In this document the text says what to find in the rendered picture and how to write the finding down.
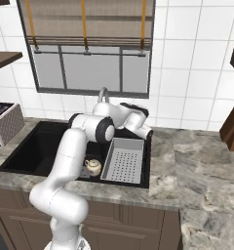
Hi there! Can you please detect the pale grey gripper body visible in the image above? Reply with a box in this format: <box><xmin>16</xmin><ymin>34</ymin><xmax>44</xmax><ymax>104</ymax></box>
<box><xmin>77</xmin><ymin>164</ymin><xmax>91</xmax><ymax>180</ymax></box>

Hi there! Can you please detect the cream teapot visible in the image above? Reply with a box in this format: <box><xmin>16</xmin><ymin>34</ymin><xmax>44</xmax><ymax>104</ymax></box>
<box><xmin>84</xmin><ymin>158</ymin><xmax>103</xmax><ymax>178</ymax></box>

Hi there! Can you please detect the black sink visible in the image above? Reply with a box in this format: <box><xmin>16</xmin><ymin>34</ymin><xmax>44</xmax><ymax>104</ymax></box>
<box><xmin>0</xmin><ymin>120</ymin><xmax>153</xmax><ymax>189</ymax></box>

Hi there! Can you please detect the grey perforated drainer basket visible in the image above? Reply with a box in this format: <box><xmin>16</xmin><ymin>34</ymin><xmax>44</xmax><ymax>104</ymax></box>
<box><xmin>99</xmin><ymin>137</ymin><xmax>145</xmax><ymax>186</ymax></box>

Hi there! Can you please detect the brown cupboard door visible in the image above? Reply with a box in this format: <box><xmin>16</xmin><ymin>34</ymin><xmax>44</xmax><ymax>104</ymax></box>
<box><xmin>116</xmin><ymin>203</ymin><xmax>166</xmax><ymax>250</ymax></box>
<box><xmin>0</xmin><ymin>188</ymin><xmax>119</xmax><ymax>250</ymax></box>

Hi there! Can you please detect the grey tap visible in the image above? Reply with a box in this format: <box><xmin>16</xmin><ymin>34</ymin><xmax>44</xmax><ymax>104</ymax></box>
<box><xmin>97</xmin><ymin>86</ymin><xmax>111</xmax><ymax>105</ymax></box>

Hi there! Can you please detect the grey patterned toaster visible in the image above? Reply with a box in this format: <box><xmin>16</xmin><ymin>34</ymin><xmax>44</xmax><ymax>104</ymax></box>
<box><xmin>0</xmin><ymin>102</ymin><xmax>26</xmax><ymax>147</ymax></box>

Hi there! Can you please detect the grey framed window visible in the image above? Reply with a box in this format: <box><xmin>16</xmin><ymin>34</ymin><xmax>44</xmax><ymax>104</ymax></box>
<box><xmin>16</xmin><ymin>0</ymin><xmax>156</xmax><ymax>100</ymax></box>

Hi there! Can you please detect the brown knife block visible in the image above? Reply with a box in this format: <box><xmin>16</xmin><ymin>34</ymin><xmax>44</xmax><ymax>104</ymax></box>
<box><xmin>218</xmin><ymin>105</ymin><xmax>234</xmax><ymax>153</ymax></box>

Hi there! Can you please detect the beige blind with orange straps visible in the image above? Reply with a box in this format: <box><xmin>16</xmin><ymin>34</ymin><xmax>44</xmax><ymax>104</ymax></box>
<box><xmin>18</xmin><ymin>0</ymin><xmax>155</xmax><ymax>51</ymax></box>

